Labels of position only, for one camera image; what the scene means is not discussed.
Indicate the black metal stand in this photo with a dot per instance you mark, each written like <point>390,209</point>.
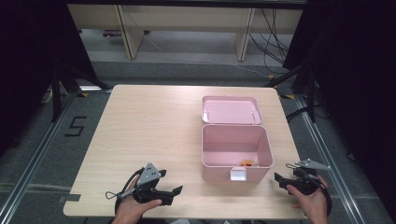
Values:
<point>57,93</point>
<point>308,90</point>

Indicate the black curtain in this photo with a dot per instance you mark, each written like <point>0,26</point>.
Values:
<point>34,62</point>
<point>358,77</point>

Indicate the pink storage box with lid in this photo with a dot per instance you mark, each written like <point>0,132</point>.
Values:
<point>230,140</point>

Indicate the grey tape strip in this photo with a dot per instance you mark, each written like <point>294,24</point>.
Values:
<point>69,198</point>

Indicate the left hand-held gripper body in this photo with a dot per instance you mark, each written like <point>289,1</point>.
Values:
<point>148,175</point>

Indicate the person's right hand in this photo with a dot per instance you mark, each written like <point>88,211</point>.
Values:
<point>313,205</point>

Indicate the black tape numeral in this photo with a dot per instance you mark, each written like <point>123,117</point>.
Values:
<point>75,126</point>

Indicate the metal floor rail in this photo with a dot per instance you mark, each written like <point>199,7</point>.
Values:
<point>31,161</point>
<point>330,161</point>

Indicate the person's left hand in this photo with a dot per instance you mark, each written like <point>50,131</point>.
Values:
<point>130,210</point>

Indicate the beige wooden bench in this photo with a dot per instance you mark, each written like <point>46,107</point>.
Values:
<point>186,17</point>

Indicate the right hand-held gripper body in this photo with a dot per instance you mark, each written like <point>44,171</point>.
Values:
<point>306,182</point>

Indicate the small yellow and red toy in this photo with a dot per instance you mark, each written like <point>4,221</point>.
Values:
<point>248,163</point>

